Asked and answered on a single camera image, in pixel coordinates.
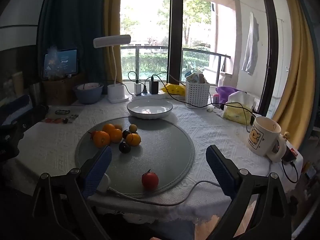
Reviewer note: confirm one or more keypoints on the balcony railing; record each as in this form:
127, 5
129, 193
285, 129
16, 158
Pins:
200, 51

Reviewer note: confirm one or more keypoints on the white power strip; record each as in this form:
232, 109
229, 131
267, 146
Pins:
160, 95

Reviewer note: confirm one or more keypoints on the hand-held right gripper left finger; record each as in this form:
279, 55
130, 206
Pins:
100, 170

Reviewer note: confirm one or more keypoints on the hanging pale grey garment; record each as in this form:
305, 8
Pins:
251, 47

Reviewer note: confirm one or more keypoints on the white perforated plastic basket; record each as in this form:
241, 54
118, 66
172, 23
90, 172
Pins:
197, 93

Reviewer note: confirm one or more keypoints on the small carton with duck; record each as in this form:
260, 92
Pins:
263, 137

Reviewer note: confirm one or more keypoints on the brown kiwi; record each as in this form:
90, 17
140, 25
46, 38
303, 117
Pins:
133, 128
119, 126

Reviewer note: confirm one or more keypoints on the white plate with dark rim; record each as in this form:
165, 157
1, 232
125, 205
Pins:
150, 108

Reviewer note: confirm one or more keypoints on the dark window frame post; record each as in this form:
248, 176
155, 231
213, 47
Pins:
176, 30

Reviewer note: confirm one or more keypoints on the yellow tissue pack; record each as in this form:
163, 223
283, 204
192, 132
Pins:
237, 112

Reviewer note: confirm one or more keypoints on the yellow curtain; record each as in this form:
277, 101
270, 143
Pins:
112, 17
297, 67

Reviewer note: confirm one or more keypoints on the dark purple plum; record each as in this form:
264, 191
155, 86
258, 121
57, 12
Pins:
124, 147
125, 133

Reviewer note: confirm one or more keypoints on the black charger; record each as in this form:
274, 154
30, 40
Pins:
154, 86

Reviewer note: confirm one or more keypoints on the purple plastic bag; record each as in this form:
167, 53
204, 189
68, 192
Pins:
226, 92

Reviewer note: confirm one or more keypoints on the blue plastic bowl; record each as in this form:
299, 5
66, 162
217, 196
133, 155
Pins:
87, 96

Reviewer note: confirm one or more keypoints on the white charger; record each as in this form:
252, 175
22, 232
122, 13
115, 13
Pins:
137, 88

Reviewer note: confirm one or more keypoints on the round grey placemat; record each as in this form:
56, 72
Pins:
165, 150

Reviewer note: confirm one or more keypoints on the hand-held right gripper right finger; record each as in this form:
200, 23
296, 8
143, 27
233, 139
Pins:
220, 170

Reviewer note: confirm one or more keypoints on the white cylindrical appliance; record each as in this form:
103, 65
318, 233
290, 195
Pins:
116, 92

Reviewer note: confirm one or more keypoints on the clear printed plastic bag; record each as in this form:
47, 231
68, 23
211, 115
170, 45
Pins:
63, 117

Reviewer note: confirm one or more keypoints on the small pink bottle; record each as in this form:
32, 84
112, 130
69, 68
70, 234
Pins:
216, 98

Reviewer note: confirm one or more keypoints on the dark blue curtain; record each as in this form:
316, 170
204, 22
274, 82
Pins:
72, 17

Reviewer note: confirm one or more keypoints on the brown wicker box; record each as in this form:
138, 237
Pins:
63, 90

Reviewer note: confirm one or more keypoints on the black power bank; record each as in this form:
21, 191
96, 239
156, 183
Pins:
290, 153

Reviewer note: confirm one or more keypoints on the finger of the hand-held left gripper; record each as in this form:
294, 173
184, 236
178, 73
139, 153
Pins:
17, 103
10, 142

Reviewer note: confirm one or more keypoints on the red plum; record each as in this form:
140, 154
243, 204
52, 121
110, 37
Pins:
150, 180

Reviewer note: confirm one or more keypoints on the blue and white carton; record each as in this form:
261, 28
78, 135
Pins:
190, 76

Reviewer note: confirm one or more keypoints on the orange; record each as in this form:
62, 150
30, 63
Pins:
108, 127
116, 135
133, 139
101, 139

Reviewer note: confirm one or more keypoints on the pink bowl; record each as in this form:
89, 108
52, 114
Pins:
87, 86

